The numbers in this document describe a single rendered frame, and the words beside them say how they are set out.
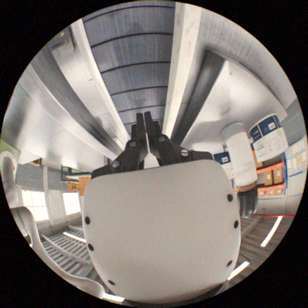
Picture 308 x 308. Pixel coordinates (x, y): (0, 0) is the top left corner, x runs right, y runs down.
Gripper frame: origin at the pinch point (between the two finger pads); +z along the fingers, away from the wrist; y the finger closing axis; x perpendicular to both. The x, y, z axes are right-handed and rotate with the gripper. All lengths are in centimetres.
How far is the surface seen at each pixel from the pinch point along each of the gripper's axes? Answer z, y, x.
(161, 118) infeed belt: 7.6, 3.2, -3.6
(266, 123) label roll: 4.1, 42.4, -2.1
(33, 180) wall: 71, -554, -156
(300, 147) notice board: -56, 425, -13
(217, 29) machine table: 5.9, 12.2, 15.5
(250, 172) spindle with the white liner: -6.0, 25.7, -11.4
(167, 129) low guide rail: 3.8, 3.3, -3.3
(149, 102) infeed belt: 6.1, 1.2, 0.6
